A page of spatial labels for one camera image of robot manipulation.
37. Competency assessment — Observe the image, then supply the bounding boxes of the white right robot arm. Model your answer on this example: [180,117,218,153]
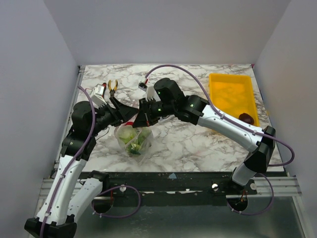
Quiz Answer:
[133,78,275,194]

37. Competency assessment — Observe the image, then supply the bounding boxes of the clear zip top bag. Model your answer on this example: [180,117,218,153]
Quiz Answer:
[114,121,154,164]

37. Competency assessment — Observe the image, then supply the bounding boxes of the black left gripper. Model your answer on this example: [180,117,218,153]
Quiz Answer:
[89,96,138,136]

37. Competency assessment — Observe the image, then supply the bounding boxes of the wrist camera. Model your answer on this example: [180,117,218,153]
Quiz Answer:
[90,84,106,107]
[138,81,159,102]

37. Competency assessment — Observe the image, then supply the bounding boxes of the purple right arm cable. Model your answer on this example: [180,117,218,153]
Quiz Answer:
[146,64,296,166]

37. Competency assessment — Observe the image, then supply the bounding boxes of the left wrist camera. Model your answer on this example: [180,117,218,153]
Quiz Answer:
[90,84,106,107]

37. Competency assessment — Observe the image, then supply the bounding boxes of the green cabbage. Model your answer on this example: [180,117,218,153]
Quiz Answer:
[117,125,138,144]

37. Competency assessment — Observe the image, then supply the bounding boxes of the yellow handled pliers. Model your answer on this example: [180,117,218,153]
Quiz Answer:
[108,80,118,97]

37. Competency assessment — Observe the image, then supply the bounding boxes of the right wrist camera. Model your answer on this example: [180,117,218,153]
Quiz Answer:
[138,81,159,102]

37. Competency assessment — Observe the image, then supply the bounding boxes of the pale green celery stalk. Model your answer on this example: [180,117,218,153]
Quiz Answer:
[125,131,152,156]

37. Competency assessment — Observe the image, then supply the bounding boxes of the dark red beet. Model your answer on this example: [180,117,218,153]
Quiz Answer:
[238,113,255,125]

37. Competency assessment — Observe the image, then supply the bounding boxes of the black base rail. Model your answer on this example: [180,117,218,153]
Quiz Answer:
[71,171,263,207]

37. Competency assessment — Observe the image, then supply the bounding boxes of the yellow plastic bin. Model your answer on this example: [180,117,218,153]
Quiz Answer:
[209,73,260,127]

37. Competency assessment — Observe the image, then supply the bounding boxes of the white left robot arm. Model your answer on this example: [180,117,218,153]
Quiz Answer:
[24,98,139,238]

